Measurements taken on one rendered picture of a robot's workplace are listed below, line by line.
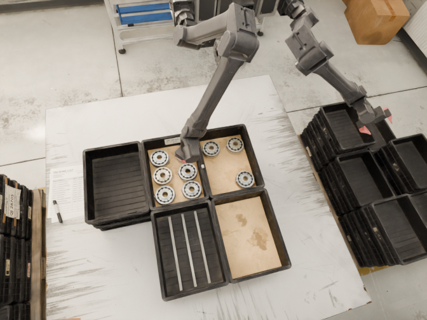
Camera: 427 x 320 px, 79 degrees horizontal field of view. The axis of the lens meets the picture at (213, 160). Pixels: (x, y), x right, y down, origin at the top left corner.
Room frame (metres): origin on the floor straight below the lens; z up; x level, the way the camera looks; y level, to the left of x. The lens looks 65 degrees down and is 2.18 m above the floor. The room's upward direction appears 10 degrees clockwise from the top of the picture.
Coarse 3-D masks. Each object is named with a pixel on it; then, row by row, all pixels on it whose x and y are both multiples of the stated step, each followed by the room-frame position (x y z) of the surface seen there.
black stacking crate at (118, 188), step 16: (96, 160) 0.51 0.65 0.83; (112, 160) 0.53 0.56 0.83; (128, 160) 0.54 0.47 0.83; (96, 176) 0.42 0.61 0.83; (112, 176) 0.43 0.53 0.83; (128, 176) 0.45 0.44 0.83; (96, 192) 0.33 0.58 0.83; (112, 192) 0.34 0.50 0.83; (128, 192) 0.36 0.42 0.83; (96, 208) 0.25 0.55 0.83; (112, 208) 0.26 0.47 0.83; (128, 208) 0.28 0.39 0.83; (144, 208) 0.29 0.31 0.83; (96, 224) 0.16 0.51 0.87
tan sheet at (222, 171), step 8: (232, 136) 0.82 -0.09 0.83; (240, 136) 0.83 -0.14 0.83; (200, 144) 0.72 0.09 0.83; (224, 144) 0.75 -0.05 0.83; (224, 152) 0.70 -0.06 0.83; (240, 152) 0.72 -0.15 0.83; (208, 160) 0.63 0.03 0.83; (216, 160) 0.64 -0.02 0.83; (224, 160) 0.65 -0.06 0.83; (232, 160) 0.66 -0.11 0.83; (240, 160) 0.67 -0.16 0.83; (208, 168) 0.58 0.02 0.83; (216, 168) 0.59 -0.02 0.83; (224, 168) 0.60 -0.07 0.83; (232, 168) 0.60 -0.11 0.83; (240, 168) 0.61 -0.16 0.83; (248, 168) 0.62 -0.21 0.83; (208, 176) 0.53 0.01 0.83; (216, 176) 0.54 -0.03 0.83; (224, 176) 0.55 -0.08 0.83; (232, 176) 0.56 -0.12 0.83; (216, 184) 0.49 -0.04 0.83; (224, 184) 0.50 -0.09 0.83; (232, 184) 0.51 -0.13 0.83; (216, 192) 0.44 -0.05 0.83; (224, 192) 0.45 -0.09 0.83
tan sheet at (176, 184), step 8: (168, 152) 0.63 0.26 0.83; (176, 160) 0.59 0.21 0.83; (152, 168) 0.52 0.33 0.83; (176, 168) 0.54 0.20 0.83; (152, 176) 0.47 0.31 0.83; (176, 176) 0.50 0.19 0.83; (152, 184) 0.43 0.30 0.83; (168, 184) 0.44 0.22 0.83; (176, 184) 0.45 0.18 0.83; (200, 184) 0.48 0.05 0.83; (176, 192) 0.40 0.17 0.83; (176, 200) 0.36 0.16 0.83; (184, 200) 0.37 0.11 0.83
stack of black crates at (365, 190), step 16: (336, 160) 0.98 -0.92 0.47; (352, 160) 1.06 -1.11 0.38; (368, 160) 1.06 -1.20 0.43; (320, 176) 0.98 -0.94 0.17; (336, 176) 0.90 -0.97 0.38; (352, 176) 0.92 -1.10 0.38; (368, 176) 0.95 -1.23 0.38; (336, 192) 0.80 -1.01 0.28; (352, 192) 0.74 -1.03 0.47; (368, 192) 0.81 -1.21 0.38; (384, 192) 0.81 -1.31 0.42; (336, 208) 0.70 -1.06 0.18; (352, 208) 0.66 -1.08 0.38
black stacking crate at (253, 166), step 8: (232, 128) 0.82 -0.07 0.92; (240, 128) 0.84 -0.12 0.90; (208, 136) 0.76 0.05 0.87; (216, 136) 0.78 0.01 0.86; (224, 136) 0.80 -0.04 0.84; (248, 144) 0.73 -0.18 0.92; (248, 152) 0.70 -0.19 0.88; (248, 160) 0.67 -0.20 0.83; (256, 168) 0.59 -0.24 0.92; (256, 176) 0.56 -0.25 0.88; (256, 184) 0.53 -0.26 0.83
